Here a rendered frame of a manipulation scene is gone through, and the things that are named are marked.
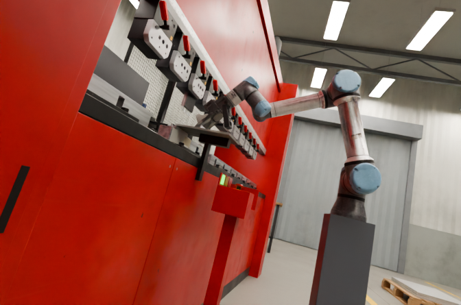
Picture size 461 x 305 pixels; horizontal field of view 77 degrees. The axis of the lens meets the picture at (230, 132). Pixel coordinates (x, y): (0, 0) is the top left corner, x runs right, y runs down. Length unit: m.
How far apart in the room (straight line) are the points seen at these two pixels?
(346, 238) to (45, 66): 1.19
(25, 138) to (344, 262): 1.18
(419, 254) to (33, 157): 9.41
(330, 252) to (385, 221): 7.93
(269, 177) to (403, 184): 6.45
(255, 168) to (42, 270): 2.93
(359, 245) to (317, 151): 7.76
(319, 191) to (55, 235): 8.39
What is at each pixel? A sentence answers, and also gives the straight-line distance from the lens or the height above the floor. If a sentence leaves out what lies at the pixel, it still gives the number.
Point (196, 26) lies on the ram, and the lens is 1.40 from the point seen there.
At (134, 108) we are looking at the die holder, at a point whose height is 0.95.
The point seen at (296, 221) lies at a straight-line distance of 8.81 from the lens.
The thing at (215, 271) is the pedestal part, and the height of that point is 0.40.
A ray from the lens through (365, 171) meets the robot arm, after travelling 1.26.
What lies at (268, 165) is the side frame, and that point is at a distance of 3.48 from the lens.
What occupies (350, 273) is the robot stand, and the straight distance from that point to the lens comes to 1.37.
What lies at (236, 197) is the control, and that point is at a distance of 1.35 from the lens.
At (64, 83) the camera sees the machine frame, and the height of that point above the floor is 0.84.
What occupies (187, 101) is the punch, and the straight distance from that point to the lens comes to 1.44.
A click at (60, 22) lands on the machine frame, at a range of 0.55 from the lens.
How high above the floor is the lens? 0.73
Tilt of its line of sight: 13 degrees up
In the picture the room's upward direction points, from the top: 14 degrees clockwise
